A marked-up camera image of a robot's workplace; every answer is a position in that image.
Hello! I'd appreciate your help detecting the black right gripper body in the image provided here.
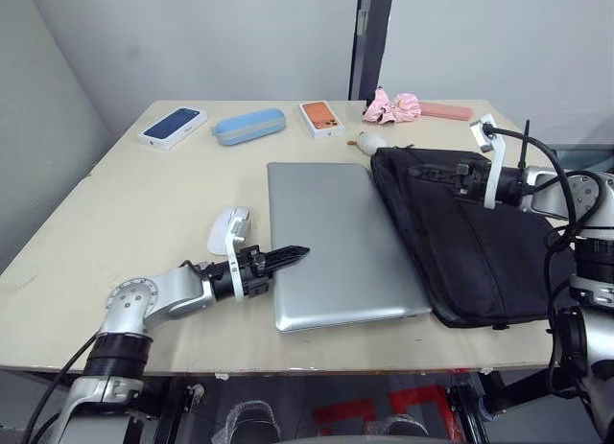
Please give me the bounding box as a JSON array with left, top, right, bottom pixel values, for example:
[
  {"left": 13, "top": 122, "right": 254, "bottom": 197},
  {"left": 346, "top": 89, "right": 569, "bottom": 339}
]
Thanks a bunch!
[{"left": 450, "top": 158, "right": 495, "bottom": 199}]

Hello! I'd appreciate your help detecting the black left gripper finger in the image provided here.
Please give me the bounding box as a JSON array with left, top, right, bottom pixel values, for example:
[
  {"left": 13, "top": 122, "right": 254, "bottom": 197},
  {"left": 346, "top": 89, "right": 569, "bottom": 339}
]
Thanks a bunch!
[
  {"left": 268, "top": 252, "right": 309, "bottom": 276},
  {"left": 264, "top": 245, "right": 311, "bottom": 265}
]

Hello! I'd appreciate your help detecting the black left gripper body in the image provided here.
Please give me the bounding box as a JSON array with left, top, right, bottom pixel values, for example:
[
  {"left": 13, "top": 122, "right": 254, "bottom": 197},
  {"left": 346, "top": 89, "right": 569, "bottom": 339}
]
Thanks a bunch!
[{"left": 237, "top": 245, "right": 278, "bottom": 300}]

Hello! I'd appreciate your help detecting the silver laptop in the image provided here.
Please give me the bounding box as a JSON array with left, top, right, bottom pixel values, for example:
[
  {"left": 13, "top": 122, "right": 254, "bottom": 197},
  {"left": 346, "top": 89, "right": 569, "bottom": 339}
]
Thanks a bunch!
[{"left": 266, "top": 161, "right": 435, "bottom": 334}]

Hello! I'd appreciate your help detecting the white computer mouse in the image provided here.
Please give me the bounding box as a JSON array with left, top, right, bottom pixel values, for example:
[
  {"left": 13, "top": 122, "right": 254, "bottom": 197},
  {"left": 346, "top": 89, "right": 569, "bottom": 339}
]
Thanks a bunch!
[{"left": 206, "top": 205, "right": 252, "bottom": 256}]

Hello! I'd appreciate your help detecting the black laptop bag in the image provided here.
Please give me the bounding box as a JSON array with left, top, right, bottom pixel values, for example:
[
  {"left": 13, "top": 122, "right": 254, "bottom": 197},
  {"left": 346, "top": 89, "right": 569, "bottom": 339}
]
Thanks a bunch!
[{"left": 368, "top": 146, "right": 575, "bottom": 330}]

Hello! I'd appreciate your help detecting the light blue zip case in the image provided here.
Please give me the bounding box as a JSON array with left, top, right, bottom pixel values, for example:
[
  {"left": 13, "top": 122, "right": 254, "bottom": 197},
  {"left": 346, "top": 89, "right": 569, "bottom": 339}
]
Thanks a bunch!
[{"left": 211, "top": 106, "right": 286, "bottom": 148}]

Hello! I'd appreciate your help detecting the pink flat pencil case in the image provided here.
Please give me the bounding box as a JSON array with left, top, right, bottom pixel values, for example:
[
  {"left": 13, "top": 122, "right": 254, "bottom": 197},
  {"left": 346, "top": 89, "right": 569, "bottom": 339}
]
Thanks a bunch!
[{"left": 417, "top": 101, "right": 474, "bottom": 124}]

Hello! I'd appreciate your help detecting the thin black antenna rod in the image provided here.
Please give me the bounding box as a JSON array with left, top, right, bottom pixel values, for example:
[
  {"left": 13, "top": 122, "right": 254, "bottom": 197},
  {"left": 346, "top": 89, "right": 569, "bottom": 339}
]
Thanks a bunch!
[{"left": 519, "top": 119, "right": 531, "bottom": 171}]

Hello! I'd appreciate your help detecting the small white plush toy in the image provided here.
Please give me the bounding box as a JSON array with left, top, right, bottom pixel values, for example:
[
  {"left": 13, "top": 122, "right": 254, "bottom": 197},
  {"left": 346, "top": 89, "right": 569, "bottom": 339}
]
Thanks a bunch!
[{"left": 345, "top": 131, "right": 390, "bottom": 154}]

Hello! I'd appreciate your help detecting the pink folded umbrella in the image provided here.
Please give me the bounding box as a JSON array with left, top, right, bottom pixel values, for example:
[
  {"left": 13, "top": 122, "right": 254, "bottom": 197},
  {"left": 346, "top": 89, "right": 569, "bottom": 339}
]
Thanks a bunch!
[{"left": 362, "top": 85, "right": 423, "bottom": 127}]

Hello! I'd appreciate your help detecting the teal cloth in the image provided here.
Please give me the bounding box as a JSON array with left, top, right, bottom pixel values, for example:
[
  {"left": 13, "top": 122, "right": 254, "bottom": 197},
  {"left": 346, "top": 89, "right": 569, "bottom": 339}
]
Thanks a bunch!
[{"left": 549, "top": 144, "right": 614, "bottom": 175}]

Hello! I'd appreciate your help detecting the white box orange phone print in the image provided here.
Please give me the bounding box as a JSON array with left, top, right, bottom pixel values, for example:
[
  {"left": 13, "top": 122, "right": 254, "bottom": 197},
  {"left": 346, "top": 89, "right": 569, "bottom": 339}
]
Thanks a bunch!
[{"left": 297, "top": 100, "right": 347, "bottom": 142}]

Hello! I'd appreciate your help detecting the table caster wheel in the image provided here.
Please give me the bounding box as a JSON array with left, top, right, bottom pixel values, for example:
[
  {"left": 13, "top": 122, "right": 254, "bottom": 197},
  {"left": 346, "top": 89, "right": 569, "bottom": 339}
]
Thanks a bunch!
[{"left": 183, "top": 383, "right": 206, "bottom": 412}]

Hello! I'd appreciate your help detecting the dark rounded mesh shape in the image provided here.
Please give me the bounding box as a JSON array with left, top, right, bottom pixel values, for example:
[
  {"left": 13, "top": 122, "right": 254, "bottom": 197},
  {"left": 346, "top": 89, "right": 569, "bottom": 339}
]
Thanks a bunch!
[
  {"left": 224, "top": 399, "right": 285, "bottom": 444},
  {"left": 367, "top": 413, "right": 429, "bottom": 444}
]

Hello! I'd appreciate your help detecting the white box blue phone print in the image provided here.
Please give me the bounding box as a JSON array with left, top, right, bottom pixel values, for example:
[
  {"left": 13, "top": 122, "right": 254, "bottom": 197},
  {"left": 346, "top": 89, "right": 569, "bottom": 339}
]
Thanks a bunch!
[{"left": 137, "top": 106, "right": 209, "bottom": 152}]

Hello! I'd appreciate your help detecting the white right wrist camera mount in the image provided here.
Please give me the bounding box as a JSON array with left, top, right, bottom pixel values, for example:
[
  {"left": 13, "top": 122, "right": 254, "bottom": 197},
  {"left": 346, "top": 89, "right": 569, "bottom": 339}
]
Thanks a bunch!
[{"left": 468, "top": 113, "right": 508, "bottom": 211}]

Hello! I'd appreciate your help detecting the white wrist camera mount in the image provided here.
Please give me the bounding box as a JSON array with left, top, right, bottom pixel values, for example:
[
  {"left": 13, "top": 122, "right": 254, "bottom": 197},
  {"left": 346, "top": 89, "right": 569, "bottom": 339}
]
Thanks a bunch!
[
  {"left": 223, "top": 208, "right": 252, "bottom": 304},
  {"left": 468, "top": 113, "right": 508, "bottom": 211}
]

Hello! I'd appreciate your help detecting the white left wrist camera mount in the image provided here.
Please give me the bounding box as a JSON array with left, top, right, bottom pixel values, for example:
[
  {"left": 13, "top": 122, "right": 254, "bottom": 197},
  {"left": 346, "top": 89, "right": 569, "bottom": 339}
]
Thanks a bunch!
[{"left": 223, "top": 208, "right": 252, "bottom": 304}]

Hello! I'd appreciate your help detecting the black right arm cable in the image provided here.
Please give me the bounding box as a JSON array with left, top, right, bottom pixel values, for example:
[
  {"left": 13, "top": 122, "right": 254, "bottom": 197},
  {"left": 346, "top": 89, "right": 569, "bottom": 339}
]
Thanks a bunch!
[{"left": 482, "top": 121, "right": 606, "bottom": 403}]

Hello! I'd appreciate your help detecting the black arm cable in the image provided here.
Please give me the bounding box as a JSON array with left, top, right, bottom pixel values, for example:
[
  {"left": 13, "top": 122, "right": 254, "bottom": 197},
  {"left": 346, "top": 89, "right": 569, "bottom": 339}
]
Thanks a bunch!
[
  {"left": 23, "top": 329, "right": 100, "bottom": 444},
  {"left": 482, "top": 121, "right": 606, "bottom": 403}
]

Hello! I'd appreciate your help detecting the dark door frame post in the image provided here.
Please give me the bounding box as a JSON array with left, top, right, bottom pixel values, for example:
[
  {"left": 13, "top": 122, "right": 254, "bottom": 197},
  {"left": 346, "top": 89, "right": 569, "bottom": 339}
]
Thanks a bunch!
[{"left": 347, "top": 0, "right": 395, "bottom": 103}]

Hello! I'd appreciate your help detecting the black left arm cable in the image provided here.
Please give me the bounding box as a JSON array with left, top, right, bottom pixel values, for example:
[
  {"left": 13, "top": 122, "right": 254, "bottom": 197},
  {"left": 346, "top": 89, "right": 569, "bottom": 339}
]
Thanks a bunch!
[{"left": 23, "top": 329, "right": 100, "bottom": 444}]

